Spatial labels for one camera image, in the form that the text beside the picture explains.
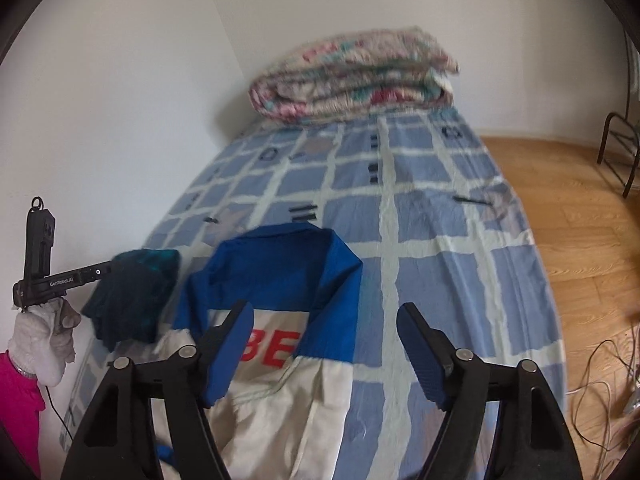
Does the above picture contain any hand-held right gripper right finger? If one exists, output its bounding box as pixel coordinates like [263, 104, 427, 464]
[396, 302, 583, 480]

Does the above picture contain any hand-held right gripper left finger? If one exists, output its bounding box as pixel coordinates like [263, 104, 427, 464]
[60, 300, 256, 480]

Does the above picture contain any white and blue jacket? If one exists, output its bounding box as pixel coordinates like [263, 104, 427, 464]
[155, 224, 363, 480]

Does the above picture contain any dark blue garment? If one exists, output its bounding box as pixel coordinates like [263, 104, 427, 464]
[81, 248, 181, 346]

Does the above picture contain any person's left forearm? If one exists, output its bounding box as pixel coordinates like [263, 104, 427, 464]
[0, 351, 47, 479]

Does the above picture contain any person's left hand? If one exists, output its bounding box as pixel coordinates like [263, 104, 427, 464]
[9, 297, 82, 387]

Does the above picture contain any blue checked bedsheet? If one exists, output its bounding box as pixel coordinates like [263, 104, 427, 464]
[65, 107, 568, 480]

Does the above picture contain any metal rack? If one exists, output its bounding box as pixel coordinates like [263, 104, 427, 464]
[596, 7, 640, 199]

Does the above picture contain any folded floral quilt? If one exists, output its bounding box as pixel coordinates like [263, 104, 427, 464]
[248, 25, 460, 123]

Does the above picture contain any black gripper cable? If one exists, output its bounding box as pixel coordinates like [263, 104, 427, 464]
[42, 384, 77, 442]

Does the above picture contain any light floor cable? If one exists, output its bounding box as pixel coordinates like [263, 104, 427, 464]
[570, 379, 638, 452]

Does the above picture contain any dark floor cable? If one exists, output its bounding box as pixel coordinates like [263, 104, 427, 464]
[586, 324, 640, 392]

